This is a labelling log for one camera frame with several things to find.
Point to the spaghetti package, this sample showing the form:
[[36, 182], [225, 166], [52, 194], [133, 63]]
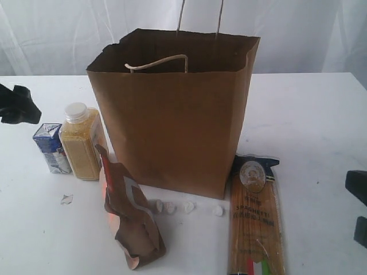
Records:
[[255, 238]]

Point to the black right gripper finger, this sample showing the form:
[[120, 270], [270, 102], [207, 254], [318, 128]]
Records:
[[356, 184], [360, 233]]

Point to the blue white milk carton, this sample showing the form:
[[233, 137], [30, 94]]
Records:
[[48, 141]]

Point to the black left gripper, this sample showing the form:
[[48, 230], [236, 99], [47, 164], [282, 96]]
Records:
[[17, 106]]

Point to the brown paper shopping bag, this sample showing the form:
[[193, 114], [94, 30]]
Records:
[[173, 103]]

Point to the yellow grain bottle white cap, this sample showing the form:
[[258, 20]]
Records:
[[81, 131]]

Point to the brown coffee pouch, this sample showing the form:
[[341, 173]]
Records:
[[129, 215]]

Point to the small torn plastic scrap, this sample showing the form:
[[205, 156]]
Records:
[[67, 199]]

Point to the white backdrop curtain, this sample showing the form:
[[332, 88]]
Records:
[[63, 37]]

